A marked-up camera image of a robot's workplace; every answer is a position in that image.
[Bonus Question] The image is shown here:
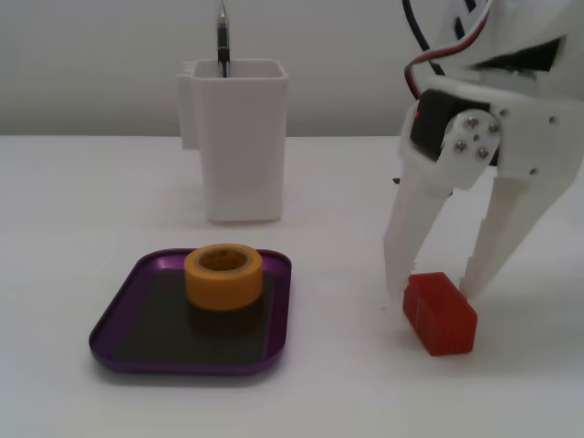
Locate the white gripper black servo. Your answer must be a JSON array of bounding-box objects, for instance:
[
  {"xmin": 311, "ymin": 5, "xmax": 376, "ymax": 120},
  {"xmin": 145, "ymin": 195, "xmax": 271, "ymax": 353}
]
[{"xmin": 408, "ymin": 36, "xmax": 584, "ymax": 301}]

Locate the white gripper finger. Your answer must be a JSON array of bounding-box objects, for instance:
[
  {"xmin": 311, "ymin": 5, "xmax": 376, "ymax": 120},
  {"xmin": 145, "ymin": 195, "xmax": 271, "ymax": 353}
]
[{"xmin": 381, "ymin": 108, "xmax": 503, "ymax": 297}]

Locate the red plastic cube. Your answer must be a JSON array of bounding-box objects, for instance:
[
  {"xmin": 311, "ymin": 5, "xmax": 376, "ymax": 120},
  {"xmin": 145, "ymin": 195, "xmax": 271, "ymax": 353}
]
[{"xmin": 401, "ymin": 271, "xmax": 479, "ymax": 357}]

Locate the white plastic pen holder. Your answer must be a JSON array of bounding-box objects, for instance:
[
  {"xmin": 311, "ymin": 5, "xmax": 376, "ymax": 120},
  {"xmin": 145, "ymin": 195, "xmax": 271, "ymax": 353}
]
[{"xmin": 175, "ymin": 58, "xmax": 289, "ymax": 224}]

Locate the yellow masking tape roll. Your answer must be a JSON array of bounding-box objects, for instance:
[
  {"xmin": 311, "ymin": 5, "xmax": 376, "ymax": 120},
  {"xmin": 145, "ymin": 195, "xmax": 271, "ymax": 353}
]
[{"xmin": 183, "ymin": 244, "xmax": 265, "ymax": 312}]

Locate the black clear ballpoint pen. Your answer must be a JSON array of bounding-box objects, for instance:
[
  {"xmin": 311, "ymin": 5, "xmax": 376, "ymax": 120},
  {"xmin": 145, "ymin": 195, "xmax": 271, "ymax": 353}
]
[{"xmin": 215, "ymin": 0, "xmax": 232, "ymax": 78}]

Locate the purple metal tray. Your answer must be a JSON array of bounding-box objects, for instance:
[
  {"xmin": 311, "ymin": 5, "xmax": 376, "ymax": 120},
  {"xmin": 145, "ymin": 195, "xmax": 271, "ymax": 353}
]
[{"xmin": 89, "ymin": 247, "xmax": 293, "ymax": 378}]

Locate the red white black servo wire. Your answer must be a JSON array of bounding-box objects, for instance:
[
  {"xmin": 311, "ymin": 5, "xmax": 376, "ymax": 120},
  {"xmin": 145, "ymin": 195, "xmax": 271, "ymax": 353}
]
[{"xmin": 403, "ymin": 0, "xmax": 496, "ymax": 99}]

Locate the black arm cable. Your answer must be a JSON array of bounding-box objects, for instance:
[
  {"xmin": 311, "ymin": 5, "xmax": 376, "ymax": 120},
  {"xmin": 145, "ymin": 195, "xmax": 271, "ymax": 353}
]
[{"xmin": 401, "ymin": 0, "xmax": 451, "ymax": 77}]

